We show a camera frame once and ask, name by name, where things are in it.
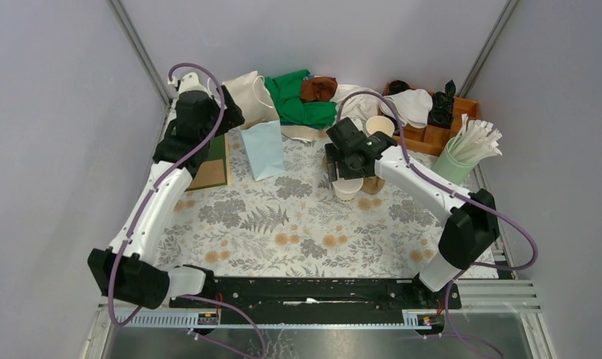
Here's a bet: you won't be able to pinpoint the white paper coffee cup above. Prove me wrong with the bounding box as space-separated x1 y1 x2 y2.
332 178 363 202

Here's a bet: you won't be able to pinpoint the light blue paper bag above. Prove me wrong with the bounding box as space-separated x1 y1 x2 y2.
223 71 285 181

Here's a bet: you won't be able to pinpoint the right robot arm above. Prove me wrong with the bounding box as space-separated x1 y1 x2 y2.
325 118 500 308

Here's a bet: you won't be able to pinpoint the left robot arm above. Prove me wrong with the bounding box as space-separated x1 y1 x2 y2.
87 73 244 309

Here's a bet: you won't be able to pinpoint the stack of paper cups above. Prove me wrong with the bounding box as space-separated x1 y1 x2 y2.
364 116 395 137

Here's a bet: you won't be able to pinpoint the green paper bag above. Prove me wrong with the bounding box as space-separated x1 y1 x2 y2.
185 134 232 192

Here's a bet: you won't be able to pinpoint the brown cloth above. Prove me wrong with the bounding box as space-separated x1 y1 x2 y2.
300 76 338 102

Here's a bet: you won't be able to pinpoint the white cloth on tray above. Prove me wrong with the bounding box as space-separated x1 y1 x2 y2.
379 89 433 129

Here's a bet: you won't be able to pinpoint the wooden compartment tray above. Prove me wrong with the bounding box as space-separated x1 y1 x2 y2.
405 92 480 156

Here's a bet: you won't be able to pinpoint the green cloth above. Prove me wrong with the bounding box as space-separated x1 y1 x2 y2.
264 70 337 129

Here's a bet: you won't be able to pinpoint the green straw holder cup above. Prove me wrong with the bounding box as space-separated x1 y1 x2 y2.
432 137 477 185

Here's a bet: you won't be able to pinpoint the black plastic bags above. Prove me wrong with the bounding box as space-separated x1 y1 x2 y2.
428 80 456 129

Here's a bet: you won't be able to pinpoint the white wrapped straws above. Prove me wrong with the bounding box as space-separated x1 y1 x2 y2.
448 114 503 164

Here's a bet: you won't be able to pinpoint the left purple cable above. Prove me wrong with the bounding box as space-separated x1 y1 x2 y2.
106 63 269 359

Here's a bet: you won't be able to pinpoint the purple cable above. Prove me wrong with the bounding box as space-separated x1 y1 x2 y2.
106 63 269 359
336 90 539 358

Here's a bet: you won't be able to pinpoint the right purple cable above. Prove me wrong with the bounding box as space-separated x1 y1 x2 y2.
336 90 539 358

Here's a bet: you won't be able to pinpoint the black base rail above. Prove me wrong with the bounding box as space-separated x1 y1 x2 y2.
169 271 462 328

